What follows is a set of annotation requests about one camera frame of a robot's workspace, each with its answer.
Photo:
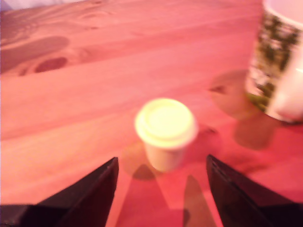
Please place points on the pale coffee capsule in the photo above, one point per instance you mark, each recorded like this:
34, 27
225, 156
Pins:
165, 127

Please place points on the illustrated ceramic mug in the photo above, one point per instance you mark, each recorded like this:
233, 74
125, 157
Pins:
272, 47

